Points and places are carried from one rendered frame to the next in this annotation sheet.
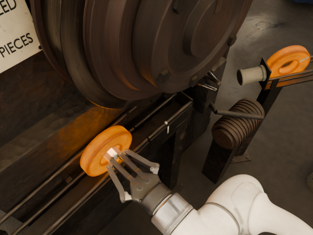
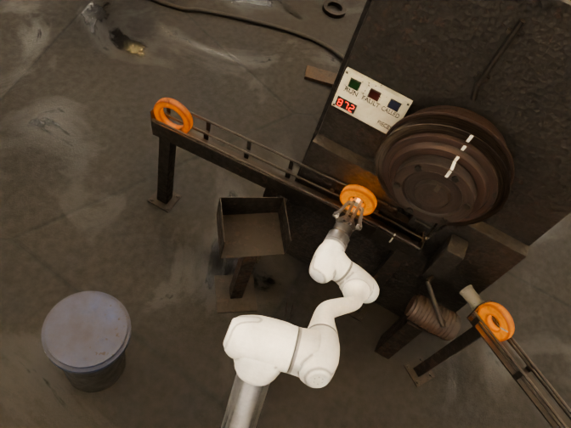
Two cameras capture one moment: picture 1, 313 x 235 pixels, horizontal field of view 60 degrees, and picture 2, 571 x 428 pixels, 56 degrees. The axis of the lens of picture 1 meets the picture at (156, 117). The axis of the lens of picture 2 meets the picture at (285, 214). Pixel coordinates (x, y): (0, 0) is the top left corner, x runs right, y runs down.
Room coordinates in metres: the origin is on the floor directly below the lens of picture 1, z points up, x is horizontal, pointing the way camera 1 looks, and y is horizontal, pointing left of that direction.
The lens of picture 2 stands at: (-0.70, -0.83, 2.46)
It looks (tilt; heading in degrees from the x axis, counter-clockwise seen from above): 55 degrees down; 53
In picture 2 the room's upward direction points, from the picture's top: 22 degrees clockwise
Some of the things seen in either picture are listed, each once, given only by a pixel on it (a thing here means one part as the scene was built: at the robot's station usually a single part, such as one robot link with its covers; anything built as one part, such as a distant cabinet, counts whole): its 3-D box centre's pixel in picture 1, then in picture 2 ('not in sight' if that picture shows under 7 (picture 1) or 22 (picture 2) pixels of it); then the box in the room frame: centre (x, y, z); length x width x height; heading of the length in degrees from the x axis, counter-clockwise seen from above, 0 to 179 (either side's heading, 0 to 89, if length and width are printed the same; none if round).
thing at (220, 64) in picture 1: (202, 81); (444, 258); (0.65, -0.17, 0.68); 0.11 x 0.08 x 0.24; 45
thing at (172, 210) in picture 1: (171, 213); (336, 240); (0.17, -0.03, 0.77); 0.09 x 0.06 x 0.09; 135
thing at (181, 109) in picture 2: not in sight; (172, 116); (-0.29, 0.76, 0.65); 0.18 x 0.03 x 0.18; 138
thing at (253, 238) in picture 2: not in sight; (241, 260); (-0.10, 0.15, 0.36); 0.26 x 0.20 x 0.72; 170
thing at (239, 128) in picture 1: (227, 146); (413, 333); (0.61, -0.34, 0.27); 0.22 x 0.13 x 0.53; 135
